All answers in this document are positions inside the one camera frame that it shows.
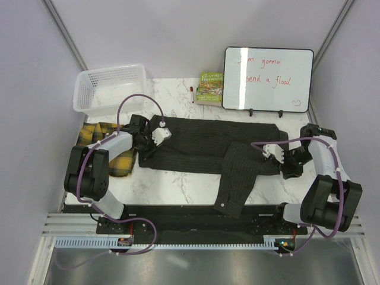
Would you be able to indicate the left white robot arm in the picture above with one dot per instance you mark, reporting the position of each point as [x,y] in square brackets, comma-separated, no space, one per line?
[87,173]

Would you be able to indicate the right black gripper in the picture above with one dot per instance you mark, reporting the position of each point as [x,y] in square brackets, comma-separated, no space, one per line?
[287,171]

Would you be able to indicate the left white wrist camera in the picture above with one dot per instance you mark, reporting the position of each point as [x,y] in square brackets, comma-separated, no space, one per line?
[160,134]

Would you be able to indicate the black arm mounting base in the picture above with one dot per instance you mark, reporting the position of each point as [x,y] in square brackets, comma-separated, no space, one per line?
[188,223]

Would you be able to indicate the yellow plaid folded shirt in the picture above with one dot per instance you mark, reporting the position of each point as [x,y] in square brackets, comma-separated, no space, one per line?
[120,166]

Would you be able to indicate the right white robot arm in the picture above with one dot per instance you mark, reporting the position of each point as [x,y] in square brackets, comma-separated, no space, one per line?
[332,197]

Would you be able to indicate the black pinstriped long sleeve shirt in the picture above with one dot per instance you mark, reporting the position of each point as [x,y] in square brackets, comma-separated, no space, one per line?
[220,148]

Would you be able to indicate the white plastic basket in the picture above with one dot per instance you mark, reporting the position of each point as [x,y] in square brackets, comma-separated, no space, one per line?
[99,92]

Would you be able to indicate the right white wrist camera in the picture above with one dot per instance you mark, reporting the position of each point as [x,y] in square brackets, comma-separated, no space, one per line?
[273,151]

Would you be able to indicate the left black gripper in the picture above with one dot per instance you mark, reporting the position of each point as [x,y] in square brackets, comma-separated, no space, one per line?
[143,154]

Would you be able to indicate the red whiteboard marker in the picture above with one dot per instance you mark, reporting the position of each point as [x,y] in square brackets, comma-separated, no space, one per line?
[192,94]

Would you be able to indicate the whiteboard with red writing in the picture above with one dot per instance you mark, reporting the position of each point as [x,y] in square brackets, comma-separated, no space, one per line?
[267,79]

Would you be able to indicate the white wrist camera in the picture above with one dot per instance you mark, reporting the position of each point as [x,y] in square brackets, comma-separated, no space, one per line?
[273,151]
[160,134]

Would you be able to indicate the green children's book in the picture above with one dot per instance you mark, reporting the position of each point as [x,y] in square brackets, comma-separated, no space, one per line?
[210,89]

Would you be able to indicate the white slotted cable duct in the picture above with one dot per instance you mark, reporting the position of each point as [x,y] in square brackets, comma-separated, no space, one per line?
[119,243]

